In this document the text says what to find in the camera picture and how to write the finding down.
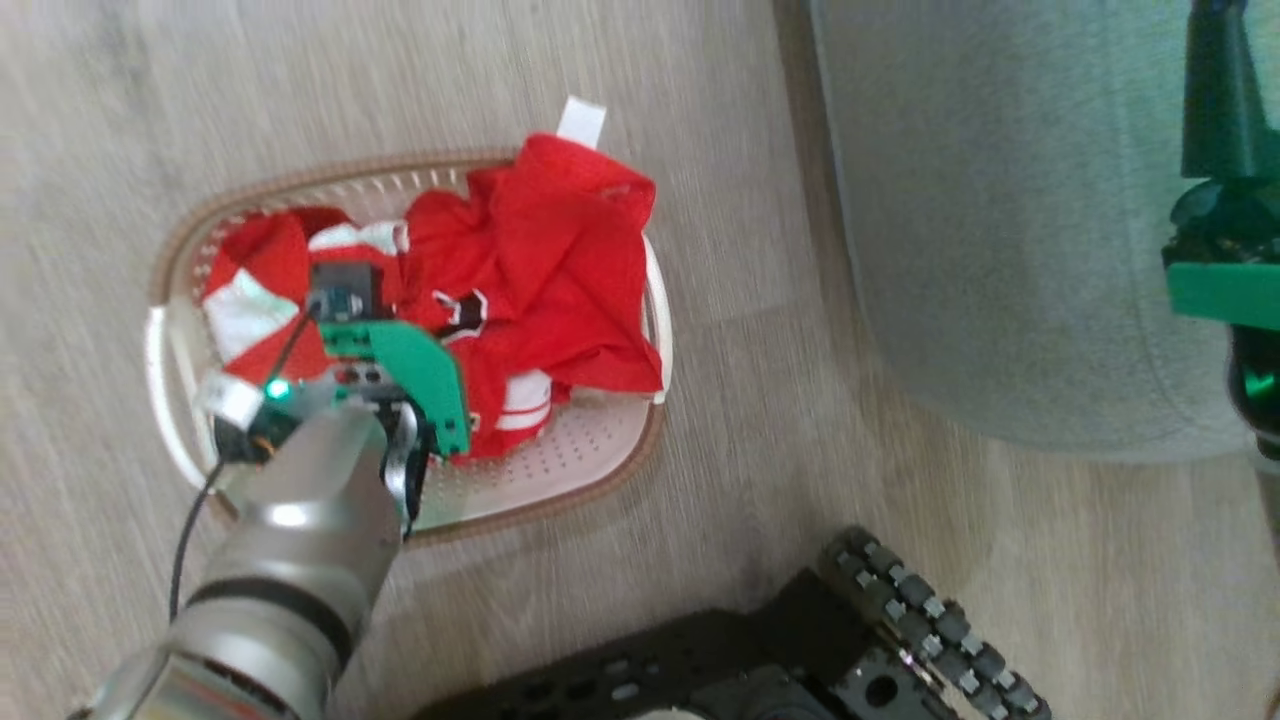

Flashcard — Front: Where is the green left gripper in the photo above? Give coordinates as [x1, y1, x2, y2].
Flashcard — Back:
[318, 318, 473, 461]

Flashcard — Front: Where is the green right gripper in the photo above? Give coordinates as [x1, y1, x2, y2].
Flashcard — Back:
[1162, 0, 1280, 332]

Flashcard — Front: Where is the red and white jersey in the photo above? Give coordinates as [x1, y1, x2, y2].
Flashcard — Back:
[200, 133, 666, 461]

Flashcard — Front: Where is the white perforated laundry basket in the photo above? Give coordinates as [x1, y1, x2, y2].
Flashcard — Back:
[145, 150, 674, 548]

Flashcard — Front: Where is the grey sofa seat module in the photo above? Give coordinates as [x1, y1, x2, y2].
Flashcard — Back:
[808, 0, 1280, 463]

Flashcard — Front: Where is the white paper strip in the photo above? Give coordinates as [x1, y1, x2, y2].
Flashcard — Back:
[557, 96, 608, 150]

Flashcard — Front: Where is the black roller wheel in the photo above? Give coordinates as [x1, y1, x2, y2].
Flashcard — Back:
[818, 527, 1053, 720]

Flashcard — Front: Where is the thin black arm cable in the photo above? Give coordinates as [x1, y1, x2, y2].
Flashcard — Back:
[168, 305, 321, 621]

